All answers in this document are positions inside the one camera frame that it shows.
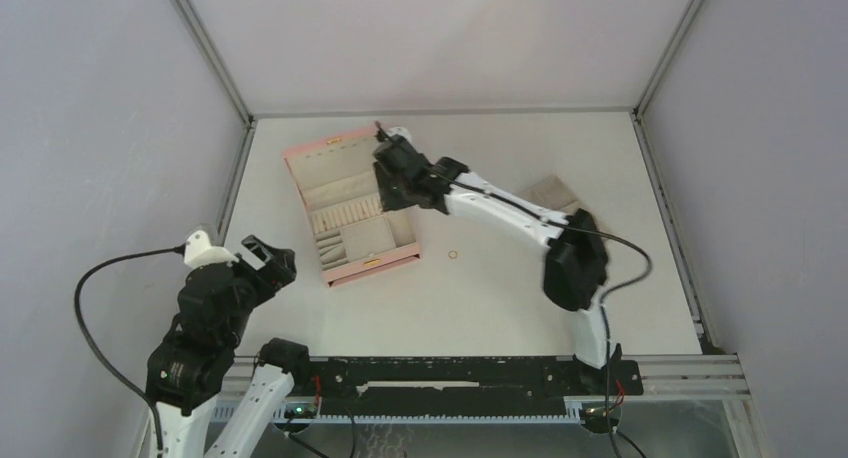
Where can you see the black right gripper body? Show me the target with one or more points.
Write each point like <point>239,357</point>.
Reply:
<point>395,191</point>

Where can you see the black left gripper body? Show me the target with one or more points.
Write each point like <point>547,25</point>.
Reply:
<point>256,286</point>

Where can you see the pink jewelry box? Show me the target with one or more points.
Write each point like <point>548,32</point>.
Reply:
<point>355,234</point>

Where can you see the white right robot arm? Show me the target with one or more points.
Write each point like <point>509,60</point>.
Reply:
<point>573,256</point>

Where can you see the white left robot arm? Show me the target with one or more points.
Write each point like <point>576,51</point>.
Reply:
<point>185,373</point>

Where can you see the pink jewelry drawer tray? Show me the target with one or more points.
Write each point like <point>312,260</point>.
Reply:
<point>552,193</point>

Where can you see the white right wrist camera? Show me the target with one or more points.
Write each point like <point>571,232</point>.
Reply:
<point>397,133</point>

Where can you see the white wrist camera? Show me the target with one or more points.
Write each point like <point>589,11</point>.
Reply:
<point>199,250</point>
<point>397,133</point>

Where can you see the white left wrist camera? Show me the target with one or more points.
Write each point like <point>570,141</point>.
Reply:
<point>199,250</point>

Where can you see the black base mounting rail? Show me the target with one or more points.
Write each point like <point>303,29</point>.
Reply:
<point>374,388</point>

